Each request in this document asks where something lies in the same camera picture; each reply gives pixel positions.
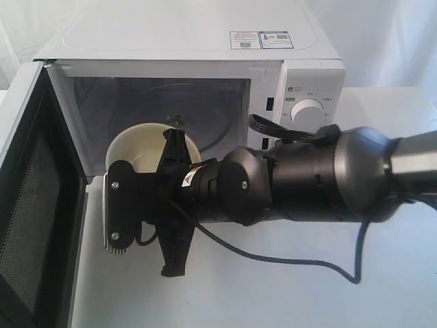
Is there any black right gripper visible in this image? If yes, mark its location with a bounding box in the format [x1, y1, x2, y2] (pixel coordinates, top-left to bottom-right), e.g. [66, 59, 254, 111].
[136, 128, 205, 277]

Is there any cream ceramic bowl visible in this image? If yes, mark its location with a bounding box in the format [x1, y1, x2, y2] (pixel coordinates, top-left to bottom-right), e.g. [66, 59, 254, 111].
[104, 122, 203, 177]

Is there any white microwave door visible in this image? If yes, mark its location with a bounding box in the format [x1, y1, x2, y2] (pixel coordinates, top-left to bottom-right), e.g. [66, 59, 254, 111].
[1, 61, 87, 327]

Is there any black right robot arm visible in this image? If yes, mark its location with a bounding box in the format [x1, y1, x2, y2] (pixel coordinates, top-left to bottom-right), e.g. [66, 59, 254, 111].
[141, 125, 436, 284]

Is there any white microwave oven body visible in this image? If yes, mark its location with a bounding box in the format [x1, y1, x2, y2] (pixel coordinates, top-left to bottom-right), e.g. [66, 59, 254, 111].
[36, 1, 346, 176]

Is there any upper white control knob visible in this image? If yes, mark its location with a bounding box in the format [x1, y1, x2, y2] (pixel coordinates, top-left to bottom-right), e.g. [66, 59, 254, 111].
[290, 98, 324, 126]

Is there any blue white warning sticker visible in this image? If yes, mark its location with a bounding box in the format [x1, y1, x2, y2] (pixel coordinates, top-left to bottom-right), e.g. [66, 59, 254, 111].
[229, 31, 294, 50]

